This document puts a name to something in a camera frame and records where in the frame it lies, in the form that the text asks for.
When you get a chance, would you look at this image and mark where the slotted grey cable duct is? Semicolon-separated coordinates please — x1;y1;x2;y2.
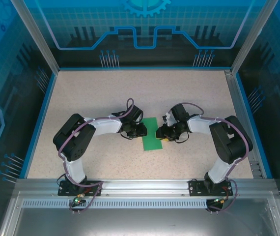
22;199;274;209

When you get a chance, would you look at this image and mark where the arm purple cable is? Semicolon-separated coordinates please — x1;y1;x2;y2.
57;97;104;214
166;102;253;214

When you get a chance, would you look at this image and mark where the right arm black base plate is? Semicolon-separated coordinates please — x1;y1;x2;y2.
188;178;233;197

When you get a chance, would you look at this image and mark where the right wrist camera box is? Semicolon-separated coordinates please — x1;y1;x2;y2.
162;111;178;128

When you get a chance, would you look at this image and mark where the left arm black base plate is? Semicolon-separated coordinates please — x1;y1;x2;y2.
58;180;103;197

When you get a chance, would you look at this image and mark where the green paper sheet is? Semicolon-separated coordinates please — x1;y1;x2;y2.
141;117;164;151

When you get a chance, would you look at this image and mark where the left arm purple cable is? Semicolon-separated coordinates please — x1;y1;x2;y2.
57;97;104;214

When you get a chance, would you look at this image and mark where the aluminium frame post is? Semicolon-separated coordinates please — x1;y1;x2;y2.
10;0;60;74
230;0;280;74

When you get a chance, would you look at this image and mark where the blue table edge strip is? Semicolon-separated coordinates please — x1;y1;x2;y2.
19;72;57;179
235;73;274;179

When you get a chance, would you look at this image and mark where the brushed metal sheet panel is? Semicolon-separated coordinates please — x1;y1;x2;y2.
0;191;280;236

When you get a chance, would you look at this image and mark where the cable connector with green light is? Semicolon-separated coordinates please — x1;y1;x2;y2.
73;193;86;205

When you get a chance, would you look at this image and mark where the aluminium side rail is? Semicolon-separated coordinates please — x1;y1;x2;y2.
224;70;265;179

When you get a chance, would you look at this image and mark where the cable connector with orange light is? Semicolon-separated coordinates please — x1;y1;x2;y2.
212;196;230;204

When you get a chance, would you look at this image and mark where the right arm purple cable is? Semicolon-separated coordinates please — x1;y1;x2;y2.
166;102;253;214

